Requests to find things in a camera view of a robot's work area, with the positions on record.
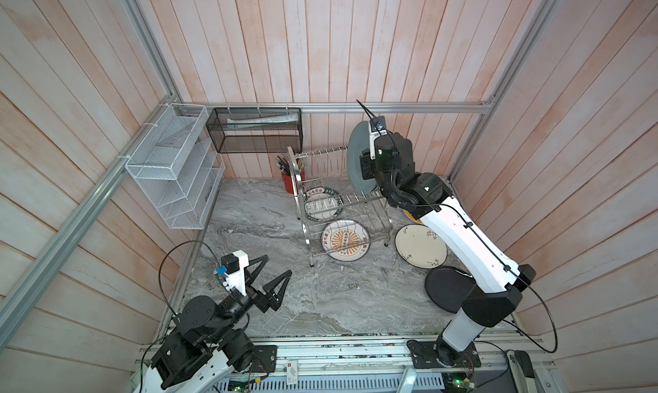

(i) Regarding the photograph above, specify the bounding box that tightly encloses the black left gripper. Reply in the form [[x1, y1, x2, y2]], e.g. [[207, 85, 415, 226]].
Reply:
[[206, 254, 292, 344]]

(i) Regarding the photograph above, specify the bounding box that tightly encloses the large teal plate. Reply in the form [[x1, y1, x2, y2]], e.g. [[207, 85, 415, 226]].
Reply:
[[346, 121, 377, 194]]

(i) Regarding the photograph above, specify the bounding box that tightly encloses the stainless steel dish rack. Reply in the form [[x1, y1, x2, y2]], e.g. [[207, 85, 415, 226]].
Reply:
[[285, 146, 393, 267]]

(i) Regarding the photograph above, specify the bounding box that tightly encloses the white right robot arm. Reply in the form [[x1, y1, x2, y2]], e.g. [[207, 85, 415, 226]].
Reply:
[[348, 132, 536, 367]]

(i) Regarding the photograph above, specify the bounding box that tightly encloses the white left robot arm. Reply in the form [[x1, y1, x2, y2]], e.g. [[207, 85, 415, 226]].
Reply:
[[134, 251, 292, 392]]

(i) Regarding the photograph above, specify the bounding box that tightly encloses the yellow woven coaster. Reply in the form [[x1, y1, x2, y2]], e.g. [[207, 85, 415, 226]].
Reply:
[[403, 211, 423, 225]]

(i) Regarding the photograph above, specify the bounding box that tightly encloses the green rim lettered plate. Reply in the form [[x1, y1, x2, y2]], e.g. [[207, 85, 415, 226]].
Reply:
[[303, 187, 344, 222]]

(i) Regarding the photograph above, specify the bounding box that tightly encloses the cream floral plate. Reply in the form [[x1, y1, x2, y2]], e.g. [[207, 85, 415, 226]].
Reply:
[[395, 224, 447, 270]]

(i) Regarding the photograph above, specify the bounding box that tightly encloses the red pen holder cup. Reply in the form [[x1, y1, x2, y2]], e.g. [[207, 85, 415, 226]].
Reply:
[[281, 172, 295, 194]]

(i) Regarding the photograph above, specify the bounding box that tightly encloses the bundle of pens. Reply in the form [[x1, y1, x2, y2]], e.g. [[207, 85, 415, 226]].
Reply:
[[277, 154, 305, 176]]

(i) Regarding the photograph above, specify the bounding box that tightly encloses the black round plate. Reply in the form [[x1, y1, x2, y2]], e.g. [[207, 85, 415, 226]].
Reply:
[[424, 266, 476, 313]]

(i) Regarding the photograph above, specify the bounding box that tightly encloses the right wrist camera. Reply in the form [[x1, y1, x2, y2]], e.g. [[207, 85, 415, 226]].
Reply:
[[369, 116, 388, 160]]

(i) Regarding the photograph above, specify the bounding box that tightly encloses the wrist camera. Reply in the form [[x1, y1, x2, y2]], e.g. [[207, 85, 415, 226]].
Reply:
[[216, 250, 249, 296], [369, 116, 388, 160]]

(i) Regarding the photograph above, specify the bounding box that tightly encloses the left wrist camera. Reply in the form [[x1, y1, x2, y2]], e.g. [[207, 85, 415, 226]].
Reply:
[[216, 250, 249, 296]]

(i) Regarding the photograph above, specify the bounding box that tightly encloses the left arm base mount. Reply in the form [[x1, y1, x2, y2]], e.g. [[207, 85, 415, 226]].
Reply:
[[223, 344, 278, 373]]

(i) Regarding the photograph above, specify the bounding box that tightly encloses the aluminium front rail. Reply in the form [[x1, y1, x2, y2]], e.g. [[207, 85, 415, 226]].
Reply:
[[133, 334, 556, 393]]

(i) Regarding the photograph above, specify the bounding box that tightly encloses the white wire mesh shelf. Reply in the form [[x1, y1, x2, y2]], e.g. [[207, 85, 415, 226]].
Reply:
[[126, 103, 226, 230]]

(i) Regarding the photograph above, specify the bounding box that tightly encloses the black mesh wall basket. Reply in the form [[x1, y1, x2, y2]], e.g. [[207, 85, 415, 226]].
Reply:
[[206, 108, 304, 154]]

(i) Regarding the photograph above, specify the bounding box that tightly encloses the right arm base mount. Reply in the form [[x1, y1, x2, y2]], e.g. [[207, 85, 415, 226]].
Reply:
[[406, 340, 482, 369]]

